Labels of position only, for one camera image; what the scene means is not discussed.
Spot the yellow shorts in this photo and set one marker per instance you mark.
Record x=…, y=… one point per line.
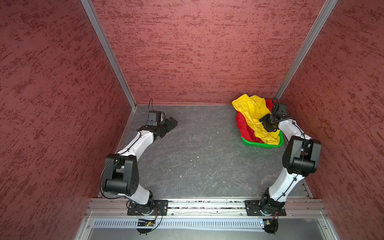
x=258, y=118

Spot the left circuit board with wires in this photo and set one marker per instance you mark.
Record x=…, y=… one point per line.
x=146, y=226

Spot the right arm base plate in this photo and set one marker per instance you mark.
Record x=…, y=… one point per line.
x=252, y=207

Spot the circuit board with wires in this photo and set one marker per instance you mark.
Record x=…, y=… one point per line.
x=271, y=226
x=146, y=226

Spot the right corner aluminium profile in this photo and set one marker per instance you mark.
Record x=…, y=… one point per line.
x=317, y=26

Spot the right circuit board with wires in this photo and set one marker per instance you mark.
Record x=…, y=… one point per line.
x=271, y=226

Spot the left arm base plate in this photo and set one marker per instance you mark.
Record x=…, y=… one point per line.
x=162, y=207

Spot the left corner aluminium profile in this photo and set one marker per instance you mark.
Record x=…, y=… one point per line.
x=97, y=26

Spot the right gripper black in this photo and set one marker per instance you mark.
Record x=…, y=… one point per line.
x=263, y=119

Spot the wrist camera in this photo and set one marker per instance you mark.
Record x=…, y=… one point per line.
x=155, y=118
x=279, y=111

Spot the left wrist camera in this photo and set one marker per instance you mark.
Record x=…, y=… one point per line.
x=155, y=118

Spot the corner aluminium profile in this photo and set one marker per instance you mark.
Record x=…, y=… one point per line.
x=317, y=26
x=97, y=26

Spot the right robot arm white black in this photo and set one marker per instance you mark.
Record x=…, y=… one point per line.
x=300, y=159

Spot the green plastic basket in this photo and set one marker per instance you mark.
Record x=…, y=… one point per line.
x=263, y=145

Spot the aluminium mounting rail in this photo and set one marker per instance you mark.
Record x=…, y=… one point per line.
x=209, y=208

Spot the white perforated vent strip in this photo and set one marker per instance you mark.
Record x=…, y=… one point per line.
x=253, y=225

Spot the red shorts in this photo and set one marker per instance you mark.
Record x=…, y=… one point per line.
x=246, y=129

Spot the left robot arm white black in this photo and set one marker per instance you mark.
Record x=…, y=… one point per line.
x=120, y=175

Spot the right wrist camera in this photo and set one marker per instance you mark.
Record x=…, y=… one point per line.
x=279, y=111

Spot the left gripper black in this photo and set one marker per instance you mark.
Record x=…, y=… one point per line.
x=169, y=126

